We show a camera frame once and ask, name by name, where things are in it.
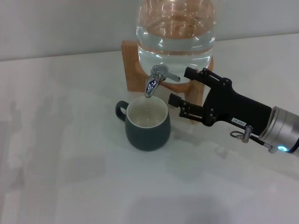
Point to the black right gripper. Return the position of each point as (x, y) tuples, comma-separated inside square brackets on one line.
[(229, 105)]

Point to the chrome faucet tap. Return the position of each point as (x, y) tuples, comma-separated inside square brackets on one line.
[(151, 85)]

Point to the black mug white inside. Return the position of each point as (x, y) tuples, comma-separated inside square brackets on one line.
[(147, 140)]

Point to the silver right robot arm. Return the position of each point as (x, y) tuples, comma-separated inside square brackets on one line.
[(280, 126)]

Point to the glass water dispenser jar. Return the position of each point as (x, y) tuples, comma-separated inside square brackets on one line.
[(175, 53)]

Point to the wooden dispenser stand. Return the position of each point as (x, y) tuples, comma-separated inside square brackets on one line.
[(130, 70)]

